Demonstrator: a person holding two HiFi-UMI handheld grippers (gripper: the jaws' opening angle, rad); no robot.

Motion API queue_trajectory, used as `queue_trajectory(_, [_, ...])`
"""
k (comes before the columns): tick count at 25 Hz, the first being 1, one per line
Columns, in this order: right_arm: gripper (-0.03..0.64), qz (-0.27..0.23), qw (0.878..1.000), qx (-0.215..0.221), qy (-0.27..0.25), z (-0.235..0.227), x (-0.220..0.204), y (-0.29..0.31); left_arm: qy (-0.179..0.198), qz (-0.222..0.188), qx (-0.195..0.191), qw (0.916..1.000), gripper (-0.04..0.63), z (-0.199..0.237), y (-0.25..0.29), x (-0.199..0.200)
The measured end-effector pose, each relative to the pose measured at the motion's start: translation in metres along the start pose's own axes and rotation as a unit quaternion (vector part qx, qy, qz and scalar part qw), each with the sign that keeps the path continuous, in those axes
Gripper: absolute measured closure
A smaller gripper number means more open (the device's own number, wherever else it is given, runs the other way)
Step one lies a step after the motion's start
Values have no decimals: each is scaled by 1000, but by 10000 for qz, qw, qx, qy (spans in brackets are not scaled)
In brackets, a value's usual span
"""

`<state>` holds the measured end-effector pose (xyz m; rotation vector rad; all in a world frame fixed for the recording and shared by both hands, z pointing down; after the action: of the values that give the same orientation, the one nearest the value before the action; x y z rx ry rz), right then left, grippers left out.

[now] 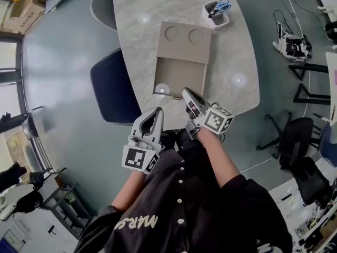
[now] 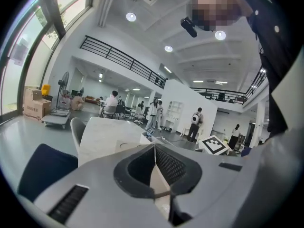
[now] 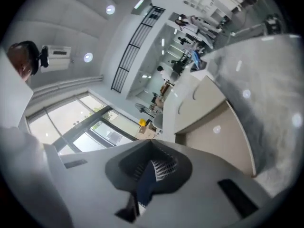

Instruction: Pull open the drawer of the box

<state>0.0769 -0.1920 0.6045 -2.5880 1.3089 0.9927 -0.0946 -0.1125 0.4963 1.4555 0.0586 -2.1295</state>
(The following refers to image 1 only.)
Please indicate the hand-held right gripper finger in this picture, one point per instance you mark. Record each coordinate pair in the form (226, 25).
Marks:
(190, 104)
(201, 101)

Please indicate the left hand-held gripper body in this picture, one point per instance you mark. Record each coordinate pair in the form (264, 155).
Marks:
(134, 159)

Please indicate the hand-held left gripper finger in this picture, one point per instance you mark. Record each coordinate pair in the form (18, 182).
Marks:
(160, 130)
(135, 129)

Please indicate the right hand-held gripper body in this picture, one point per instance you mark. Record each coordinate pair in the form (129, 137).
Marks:
(217, 120)

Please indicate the person's left forearm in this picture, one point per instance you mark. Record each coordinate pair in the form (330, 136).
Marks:
(129, 191)

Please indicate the person's right forearm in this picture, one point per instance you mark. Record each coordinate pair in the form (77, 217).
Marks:
(218, 157)

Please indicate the beige tray with round recesses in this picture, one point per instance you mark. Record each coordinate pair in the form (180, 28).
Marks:
(181, 49)

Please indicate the black trousers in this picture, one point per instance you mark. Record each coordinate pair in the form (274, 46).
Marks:
(184, 144)

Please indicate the dark blue chair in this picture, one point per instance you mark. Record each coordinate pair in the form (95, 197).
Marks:
(113, 88)

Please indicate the black office chair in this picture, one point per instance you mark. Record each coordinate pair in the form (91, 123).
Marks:
(297, 138)
(313, 180)

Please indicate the white pen holder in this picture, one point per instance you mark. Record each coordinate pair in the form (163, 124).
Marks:
(219, 21)

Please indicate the grey metal rack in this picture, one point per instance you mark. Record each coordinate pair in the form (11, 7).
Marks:
(65, 207)

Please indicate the black marker pen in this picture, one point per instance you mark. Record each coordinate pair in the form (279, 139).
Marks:
(212, 14)

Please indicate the black button shirt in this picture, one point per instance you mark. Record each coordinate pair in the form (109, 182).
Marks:
(205, 212)

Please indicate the blue scissors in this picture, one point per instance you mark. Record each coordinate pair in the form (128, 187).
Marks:
(224, 5)

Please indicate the chrome metal stand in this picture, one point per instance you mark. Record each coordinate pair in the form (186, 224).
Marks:
(29, 125)

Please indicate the white and black device bundle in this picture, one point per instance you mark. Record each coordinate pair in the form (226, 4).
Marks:
(295, 46)

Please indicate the black bag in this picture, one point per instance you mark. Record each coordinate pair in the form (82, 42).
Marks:
(30, 202)

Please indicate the blue office chair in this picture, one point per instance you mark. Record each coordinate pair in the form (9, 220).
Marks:
(330, 146)

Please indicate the grey shell chair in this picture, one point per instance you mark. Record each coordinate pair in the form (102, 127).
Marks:
(104, 9)

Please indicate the pink item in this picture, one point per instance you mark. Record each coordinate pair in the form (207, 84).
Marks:
(335, 76)

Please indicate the large black framed window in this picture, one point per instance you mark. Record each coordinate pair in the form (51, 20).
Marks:
(10, 75)

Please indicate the cardboard box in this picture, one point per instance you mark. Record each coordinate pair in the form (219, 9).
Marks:
(23, 12)

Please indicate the black desk frame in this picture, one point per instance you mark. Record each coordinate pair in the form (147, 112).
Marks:
(308, 67)

